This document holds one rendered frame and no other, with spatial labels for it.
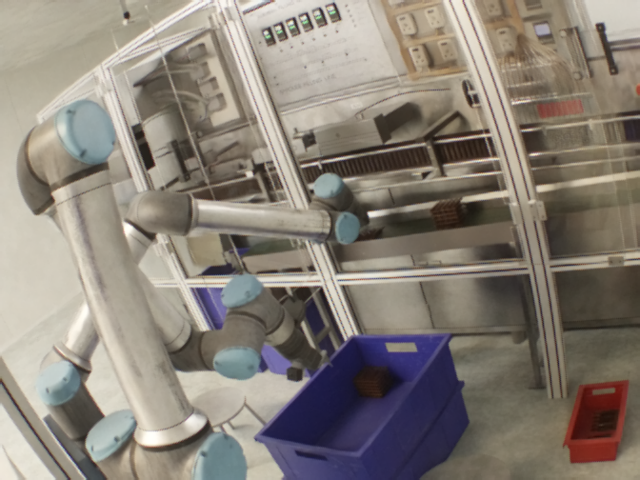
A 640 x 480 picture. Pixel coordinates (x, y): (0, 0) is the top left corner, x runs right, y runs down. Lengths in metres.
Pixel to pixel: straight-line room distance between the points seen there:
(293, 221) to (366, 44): 1.01
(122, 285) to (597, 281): 1.74
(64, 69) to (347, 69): 4.79
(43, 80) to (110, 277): 5.86
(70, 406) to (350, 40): 1.83
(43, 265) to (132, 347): 5.45
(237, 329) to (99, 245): 0.42
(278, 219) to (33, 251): 4.84
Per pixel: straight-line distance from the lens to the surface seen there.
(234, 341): 1.18
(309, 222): 1.74
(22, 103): 6.52
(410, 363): 2.09
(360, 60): 2.51
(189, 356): 1.25
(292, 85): 2.74
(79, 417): 1.56
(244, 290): 1.23
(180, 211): 1.56
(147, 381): 0.94
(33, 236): 6.32
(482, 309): 2.44
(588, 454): 1.87
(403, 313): 2.64
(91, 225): 0.90
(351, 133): 2.16
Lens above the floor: 1.42
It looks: 18 degrees down
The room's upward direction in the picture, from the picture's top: 21 degrees counter-clockwise
